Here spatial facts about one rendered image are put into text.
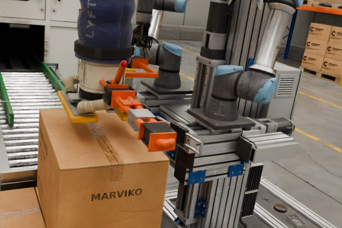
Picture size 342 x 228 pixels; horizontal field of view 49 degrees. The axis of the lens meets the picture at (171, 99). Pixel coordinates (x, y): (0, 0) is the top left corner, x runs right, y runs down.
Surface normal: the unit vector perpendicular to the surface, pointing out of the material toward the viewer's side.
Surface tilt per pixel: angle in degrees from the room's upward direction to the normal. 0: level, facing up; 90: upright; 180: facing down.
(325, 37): 91
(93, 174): 90
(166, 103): 90
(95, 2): 71
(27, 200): 0
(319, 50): 92
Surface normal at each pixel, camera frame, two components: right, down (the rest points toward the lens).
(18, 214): 0.13, -0.95
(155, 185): 0.42, 0.31
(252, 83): -0.49, -0.13
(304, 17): -0.86, 0.04
